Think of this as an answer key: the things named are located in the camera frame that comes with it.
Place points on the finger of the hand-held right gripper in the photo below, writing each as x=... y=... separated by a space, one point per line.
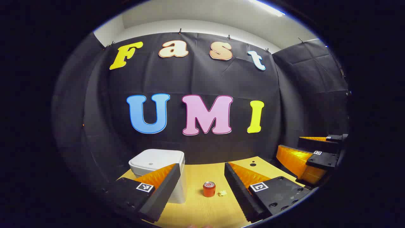
x=322 y=161
x=316 y=145

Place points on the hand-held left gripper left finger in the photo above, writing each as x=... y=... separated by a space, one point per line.
x=164 y=193

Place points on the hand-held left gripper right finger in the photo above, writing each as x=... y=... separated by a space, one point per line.
x=239 y=193

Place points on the yellow paper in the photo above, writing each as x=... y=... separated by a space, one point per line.
x=222 y=193

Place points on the red pop can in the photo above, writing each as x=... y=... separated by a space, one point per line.
x=209 y=190

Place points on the white desktop garbage bin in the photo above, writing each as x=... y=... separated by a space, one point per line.
x=155 y=160

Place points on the wooden desktop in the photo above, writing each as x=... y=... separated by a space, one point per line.
x=202 y=212

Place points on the black backdrop cloth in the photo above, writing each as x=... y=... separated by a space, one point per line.
x=196 y=79

